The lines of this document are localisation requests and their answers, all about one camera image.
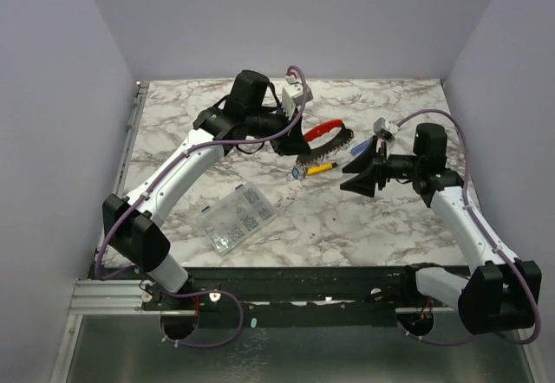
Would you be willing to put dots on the aluminium rail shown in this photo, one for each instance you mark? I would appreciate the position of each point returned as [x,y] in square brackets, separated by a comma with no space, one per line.
[132,127]
[273,288]

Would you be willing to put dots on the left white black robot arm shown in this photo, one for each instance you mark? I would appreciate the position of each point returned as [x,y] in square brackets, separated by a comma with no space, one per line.
[132,224]

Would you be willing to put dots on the blue handled screwdriver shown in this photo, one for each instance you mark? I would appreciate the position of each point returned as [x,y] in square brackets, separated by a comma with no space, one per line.
[360,148]

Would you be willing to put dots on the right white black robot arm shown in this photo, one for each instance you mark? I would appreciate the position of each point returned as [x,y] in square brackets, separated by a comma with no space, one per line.
[502,291]

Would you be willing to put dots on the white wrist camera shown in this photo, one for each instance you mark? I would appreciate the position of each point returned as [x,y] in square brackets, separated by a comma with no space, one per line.
[292,94]
[386,130]

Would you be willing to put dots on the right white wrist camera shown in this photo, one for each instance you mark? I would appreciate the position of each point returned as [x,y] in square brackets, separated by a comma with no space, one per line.
[386,130]

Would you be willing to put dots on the clear plastic screw box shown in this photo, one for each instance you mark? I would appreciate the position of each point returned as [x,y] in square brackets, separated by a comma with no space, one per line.
[236,217]

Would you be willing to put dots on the aluminium front rail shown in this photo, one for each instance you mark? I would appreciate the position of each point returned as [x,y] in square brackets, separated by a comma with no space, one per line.
[273,288]

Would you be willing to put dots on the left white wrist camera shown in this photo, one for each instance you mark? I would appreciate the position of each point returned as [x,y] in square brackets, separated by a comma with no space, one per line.
[292,94]

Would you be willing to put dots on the yellow handled screwdriver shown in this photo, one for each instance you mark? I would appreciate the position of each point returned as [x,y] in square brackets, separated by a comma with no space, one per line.
[322,168]

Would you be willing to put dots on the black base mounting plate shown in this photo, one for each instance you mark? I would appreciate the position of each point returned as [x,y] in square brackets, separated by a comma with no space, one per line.
[234,314]

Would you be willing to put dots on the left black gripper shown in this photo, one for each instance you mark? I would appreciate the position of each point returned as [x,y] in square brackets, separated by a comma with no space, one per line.
[294,142]

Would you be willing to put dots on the aluminium left side rail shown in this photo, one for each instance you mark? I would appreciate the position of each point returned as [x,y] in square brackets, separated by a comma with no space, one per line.
[132,127]

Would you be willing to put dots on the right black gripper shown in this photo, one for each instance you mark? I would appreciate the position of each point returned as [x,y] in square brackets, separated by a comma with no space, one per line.
[381,171]

